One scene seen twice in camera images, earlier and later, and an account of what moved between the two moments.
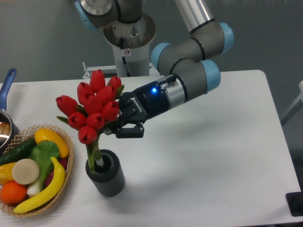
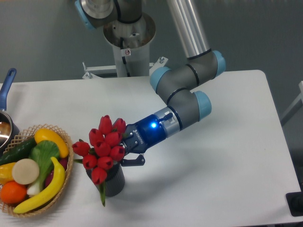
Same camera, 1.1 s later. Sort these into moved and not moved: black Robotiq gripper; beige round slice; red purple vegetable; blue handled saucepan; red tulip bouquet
Moved: black Robotiq gripper; red tulip bouquet
Not moved: beige round slice; red purple vegetable; blue handled saucepan
